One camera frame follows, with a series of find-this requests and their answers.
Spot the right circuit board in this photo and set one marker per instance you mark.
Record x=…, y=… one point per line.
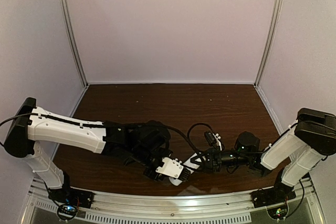
x=278, y=212

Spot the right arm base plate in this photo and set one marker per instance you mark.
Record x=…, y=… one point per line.
x=270, y=196

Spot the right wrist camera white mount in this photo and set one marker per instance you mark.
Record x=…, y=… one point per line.
x=214, y=140

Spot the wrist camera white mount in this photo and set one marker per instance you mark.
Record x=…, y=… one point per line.
x=171, y=168
x=214, y=140

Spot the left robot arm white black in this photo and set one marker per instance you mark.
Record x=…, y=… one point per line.
x=145, y=143

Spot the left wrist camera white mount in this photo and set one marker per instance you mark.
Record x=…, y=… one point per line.
x=171, y=168

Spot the left aluminium frame post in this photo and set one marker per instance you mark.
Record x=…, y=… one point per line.
x=72, y=42

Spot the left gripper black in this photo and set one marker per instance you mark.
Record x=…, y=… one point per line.
x=160, y=178

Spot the left circuit board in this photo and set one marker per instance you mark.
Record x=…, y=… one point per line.
x=66, y=212

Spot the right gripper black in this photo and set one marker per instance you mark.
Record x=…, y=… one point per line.
x=214, y=162

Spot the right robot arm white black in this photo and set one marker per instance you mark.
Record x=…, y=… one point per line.
x=309, y=140

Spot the white remote control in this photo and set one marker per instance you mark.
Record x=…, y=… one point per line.
x=186, y=173

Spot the aluminium frame post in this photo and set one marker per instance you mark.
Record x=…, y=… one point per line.
x=276, y=11
x=72, y=42

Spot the right aluminium frame post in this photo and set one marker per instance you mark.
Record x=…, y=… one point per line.
x=276, y=11

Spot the circuit board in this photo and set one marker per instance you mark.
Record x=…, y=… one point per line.
x=278, y=212
x=66, y=212

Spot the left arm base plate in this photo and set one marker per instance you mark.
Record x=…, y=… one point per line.
x=71, y=196

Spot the front aluminium rail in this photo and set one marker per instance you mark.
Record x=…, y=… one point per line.
x=222, y=208

